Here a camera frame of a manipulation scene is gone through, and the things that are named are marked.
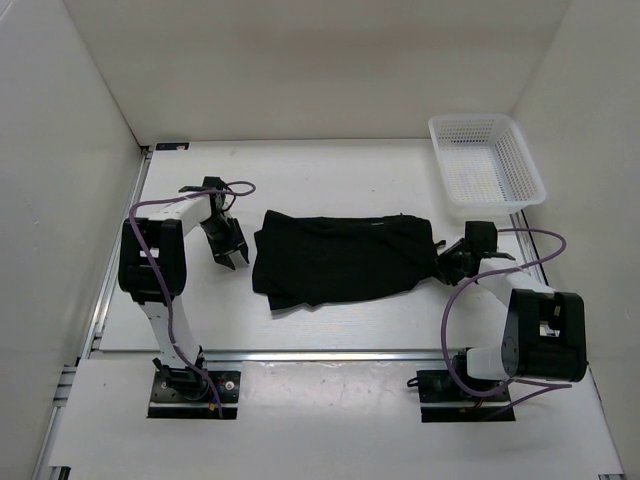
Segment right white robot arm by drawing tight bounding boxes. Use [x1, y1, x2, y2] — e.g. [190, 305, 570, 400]
[436, 221, 588, 400]

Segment aluminium left rail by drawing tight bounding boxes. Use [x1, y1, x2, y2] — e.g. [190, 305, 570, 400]
[34, 147, 153, 480]

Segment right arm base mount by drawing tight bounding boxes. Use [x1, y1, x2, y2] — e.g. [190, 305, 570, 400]
[406, 361, 516, 424]

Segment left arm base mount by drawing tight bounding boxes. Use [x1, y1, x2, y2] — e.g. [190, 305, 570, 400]
[147, 358, 241, 420]

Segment aluminium right rail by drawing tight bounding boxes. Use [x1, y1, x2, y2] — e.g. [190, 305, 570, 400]
[508, 209, 626, 480]

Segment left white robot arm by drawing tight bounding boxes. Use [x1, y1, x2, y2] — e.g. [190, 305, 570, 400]
[118, 176, 255, 400]

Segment aluminium front rail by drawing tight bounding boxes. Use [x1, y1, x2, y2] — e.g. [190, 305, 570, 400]
[75, 349, 443, 366]

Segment black shorts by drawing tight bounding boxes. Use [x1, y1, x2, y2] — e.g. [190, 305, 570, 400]
[252, 210, 446, 311]

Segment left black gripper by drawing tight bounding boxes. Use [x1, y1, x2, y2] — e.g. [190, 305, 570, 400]
[199, 216, 249, 269]

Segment aluminium rail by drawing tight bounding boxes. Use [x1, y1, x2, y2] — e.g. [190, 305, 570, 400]
[75, 349, 443, 366]
[508, 209, 626, 480]
[34, 147, 153, 480]

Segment white plastic mesh basket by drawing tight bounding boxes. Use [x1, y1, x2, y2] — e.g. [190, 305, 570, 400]
[428, 113, 547, 219]

